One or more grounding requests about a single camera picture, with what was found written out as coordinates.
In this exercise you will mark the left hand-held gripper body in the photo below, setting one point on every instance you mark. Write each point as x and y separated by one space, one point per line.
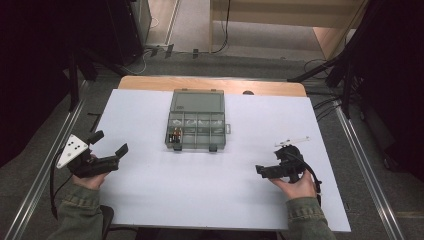
74 150

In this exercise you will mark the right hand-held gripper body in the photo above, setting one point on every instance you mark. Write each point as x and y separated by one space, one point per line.
290 165

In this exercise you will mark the grey transparent plastic organizer box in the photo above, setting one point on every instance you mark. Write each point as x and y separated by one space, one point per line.
200 110

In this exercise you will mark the person's right hand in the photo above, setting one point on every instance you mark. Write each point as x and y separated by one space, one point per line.
300 189

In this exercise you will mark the person's left hand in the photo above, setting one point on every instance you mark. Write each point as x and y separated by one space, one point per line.
88 182

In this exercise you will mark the white board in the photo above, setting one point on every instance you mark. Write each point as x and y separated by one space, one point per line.
206 186

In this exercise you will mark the black chair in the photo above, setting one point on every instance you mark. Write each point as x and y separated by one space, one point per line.
106 220

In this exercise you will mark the wooden table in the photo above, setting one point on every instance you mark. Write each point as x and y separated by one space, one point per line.
150 83

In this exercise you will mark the black tripod stand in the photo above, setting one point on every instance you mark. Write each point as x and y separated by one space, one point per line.
336 63

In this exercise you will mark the black cabinet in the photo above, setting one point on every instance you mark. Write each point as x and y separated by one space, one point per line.
128 30

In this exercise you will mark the light wooden desk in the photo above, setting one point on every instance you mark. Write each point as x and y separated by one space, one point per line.
286 13

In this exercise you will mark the aluminium rail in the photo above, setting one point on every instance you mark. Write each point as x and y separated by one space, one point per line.
46 163
366 173

